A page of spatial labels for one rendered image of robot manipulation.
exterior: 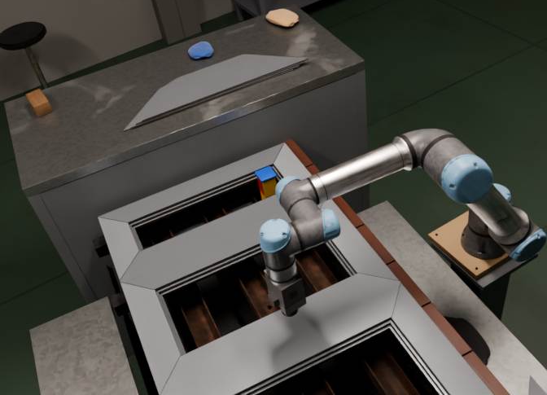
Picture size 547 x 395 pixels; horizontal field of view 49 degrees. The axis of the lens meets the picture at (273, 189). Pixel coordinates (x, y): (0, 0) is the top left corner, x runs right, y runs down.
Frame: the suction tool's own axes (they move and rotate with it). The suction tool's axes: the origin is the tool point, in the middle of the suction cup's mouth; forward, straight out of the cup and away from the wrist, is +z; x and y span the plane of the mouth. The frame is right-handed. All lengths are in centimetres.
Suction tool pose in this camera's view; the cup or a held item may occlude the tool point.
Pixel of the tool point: (289, 309)
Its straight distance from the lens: 162.6
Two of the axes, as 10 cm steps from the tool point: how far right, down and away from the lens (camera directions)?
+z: 1.4, 7.3, 6.7
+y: 5.3, 5.2, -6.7
